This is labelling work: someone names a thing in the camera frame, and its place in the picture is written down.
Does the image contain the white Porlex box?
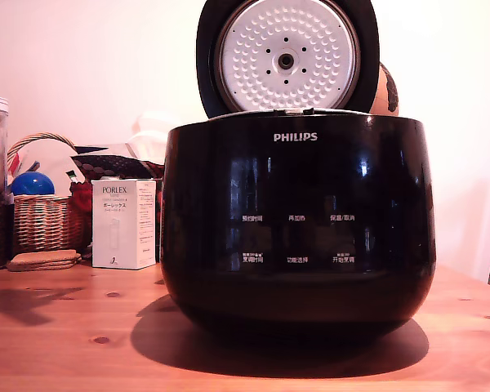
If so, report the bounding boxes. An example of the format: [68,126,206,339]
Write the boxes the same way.
[90,177,161,271]

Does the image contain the dark patterned cloth bag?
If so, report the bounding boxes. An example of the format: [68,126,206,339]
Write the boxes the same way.
[69,145,165,185]

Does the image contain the white tissue paper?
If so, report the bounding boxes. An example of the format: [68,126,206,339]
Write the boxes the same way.
[123,109,181,161]

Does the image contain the stack of cork coasters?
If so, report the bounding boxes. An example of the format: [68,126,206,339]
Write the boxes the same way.
[5,250,83,273]

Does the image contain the black rice cooker lid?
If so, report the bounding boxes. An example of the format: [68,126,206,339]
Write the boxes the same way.
[195,0,381,120]

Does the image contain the brown globe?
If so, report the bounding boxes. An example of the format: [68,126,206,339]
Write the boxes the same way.
[368,60,401,118]

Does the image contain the blue ball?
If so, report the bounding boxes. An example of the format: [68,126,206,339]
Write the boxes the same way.
[9,171,56,198]

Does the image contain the black Philips rice cooker body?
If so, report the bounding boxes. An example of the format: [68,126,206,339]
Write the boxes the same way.
[159,109,437,341]

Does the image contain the wicker basket with handle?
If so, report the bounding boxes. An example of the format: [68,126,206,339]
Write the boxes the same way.
[7,131,87,256]

